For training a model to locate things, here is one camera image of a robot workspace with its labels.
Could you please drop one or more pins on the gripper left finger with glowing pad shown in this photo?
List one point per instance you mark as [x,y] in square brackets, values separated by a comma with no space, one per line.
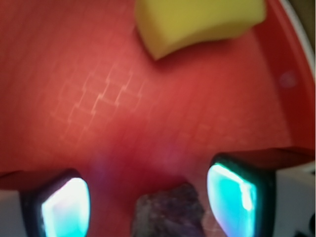
[44,203]

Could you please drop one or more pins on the brown grey rock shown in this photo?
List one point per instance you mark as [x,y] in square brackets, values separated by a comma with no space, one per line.
[173,213]

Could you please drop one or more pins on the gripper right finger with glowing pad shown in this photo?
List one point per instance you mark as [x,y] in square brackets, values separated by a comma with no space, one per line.
[264,193]

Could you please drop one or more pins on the red plastic tray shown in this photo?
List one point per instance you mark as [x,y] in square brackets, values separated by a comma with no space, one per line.
[77,89]

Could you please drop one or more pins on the yellow sponge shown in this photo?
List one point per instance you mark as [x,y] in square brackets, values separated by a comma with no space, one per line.
[166,26]

